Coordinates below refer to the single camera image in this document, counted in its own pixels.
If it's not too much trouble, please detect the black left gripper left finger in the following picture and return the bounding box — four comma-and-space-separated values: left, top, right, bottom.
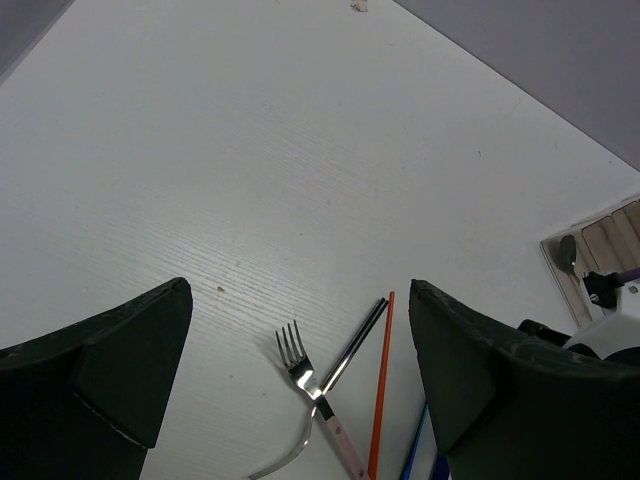
1, 278, 193, 479

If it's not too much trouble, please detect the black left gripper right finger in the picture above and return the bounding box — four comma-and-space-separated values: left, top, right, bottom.
409, 280, 639, 479

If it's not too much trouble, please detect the teal chopstick long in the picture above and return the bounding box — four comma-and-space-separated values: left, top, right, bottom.
399, 403, 428, 480

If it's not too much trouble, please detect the black silver chopstick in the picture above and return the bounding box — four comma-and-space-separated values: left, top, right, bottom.
322, 298, 389, 393

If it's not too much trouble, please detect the black spoon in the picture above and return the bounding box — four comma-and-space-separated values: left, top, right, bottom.
557, 235, 582, 285

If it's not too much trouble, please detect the pink handled fork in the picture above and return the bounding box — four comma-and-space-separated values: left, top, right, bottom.
276, 321, 369, 479

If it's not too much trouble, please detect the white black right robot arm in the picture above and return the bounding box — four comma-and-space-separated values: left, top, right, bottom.
518, 311, 639, 367

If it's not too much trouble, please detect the orange chopstick left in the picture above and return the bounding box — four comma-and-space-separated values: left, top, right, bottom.
368, 291, 396, 480

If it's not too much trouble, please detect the clear divided utensil organizer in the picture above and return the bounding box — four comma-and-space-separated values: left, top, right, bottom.
540, 196, 639, 327

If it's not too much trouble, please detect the small white paper scrap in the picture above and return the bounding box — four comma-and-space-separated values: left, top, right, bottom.
350, 0, 368, 13

